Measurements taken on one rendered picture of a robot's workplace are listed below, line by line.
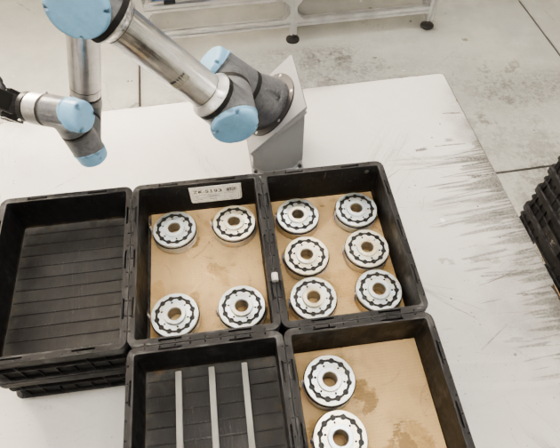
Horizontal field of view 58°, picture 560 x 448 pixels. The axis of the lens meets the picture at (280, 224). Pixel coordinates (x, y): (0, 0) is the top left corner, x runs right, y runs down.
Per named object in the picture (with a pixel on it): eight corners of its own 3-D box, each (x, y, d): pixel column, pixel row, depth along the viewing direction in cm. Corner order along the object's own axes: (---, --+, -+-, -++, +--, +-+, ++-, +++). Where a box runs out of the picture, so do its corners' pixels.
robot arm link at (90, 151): (109, 134, 132) (91, 103, 123) (109, 166, 125) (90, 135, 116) (80, 141, 132) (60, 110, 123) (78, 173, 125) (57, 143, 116)
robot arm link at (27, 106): (29, 121, 112) (38, 85, 113) (13, 117, 114) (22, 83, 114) (53, 130, 120) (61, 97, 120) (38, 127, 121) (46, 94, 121)
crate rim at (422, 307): (260, 179, 122) (260, 172, 120) (380, 166, 124) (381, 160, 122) (282, 333, 100) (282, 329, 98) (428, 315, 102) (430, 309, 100)
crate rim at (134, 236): (135, 191, 120) (132, 185, 118) (260, 179, 122) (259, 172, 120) (129, 353, 98) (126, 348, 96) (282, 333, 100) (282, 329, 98)
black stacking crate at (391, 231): (261, 203, 130) (260, 174, 121) (373, 190, 132) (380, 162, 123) (283, 349, 108) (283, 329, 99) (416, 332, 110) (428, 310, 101)
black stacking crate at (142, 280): (145, 215, 128) (133, 188, 118) (260, 203, 130) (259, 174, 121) (141, 367, 106) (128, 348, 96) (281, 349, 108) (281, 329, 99)
